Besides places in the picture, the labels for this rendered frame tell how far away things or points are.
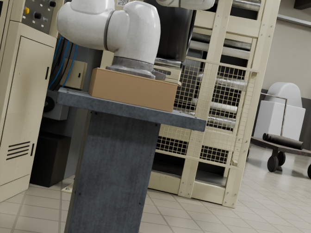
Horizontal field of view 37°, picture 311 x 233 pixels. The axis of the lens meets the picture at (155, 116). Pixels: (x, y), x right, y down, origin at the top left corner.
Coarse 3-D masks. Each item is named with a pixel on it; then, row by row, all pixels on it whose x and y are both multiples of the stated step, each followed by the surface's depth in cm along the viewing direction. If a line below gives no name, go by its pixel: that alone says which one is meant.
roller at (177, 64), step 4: (156, 56) 275; (156, 60) 275; (160, 60) 274; (164, 60) 274; (168, 60) 274; (172, 60) 274; (176, 60) 275; (160, 64) 276; (164, 64) 275; (168, 64) 274; (172, 64) 274; (176, 64) 274; (180, 64) 273
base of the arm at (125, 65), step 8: (112, 64) 172; (120, 64) 168; (128, 64) 167; (136, 64) 167; (144, 64) 169; (120, 72) 166; (128, 72) 167; (136, 72) 167; (144, 72) 168; (152, 72) 173
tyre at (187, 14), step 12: (144, 0) 266; (168, 12) 261; (180, 12) 261; (192, 12) 268; (168, 24) 262; (180, 24) 262; (192, 24) 307; (168, 36) 265; (180, 36) 265; (168, 48) 270; (180, 48) 271; (180, 60) 281
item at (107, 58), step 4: (116, 0) 284; (132, 0) 283; (116, 4) 284; (116, 8) 284; (120, 8) 284; (104, 52) 286; (108, 52) 285; (104, 56) 286; (108, 56) 285; (112, 56) 285; (104, 60) 286; (108, 60) 286; (112, 60) 285; (100, 64) 287; (104, 64) 286; (108, 64) 286; (104, 68) 286
